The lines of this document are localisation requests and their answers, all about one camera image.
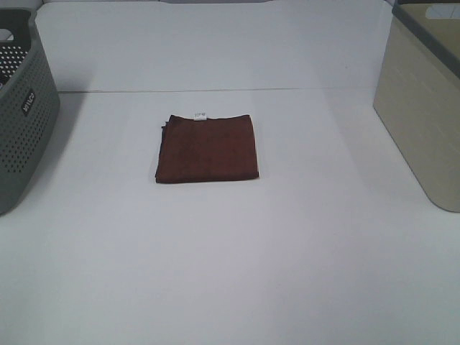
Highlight beige plastic basket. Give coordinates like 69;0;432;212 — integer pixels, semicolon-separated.
373;1;459;213

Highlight brown towel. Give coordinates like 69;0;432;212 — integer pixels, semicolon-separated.
155;114;259;184

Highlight grey perforated plastic basket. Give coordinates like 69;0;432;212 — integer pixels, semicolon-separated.
1;8;60;213

